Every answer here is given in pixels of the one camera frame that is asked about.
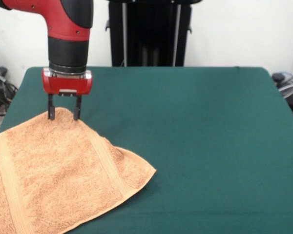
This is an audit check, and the tan terry towel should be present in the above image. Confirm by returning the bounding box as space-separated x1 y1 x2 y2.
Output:
0 107 158 234

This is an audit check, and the dark green tablecloth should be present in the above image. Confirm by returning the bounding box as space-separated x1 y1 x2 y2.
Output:
0 66 293 234

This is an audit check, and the grey chair base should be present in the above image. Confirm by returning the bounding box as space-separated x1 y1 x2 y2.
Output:
272 71 293 117

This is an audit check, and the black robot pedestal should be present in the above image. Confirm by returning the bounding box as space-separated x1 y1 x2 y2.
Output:
104 0 193 68

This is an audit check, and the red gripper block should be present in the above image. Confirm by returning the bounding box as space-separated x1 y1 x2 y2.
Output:
41 68 94 121

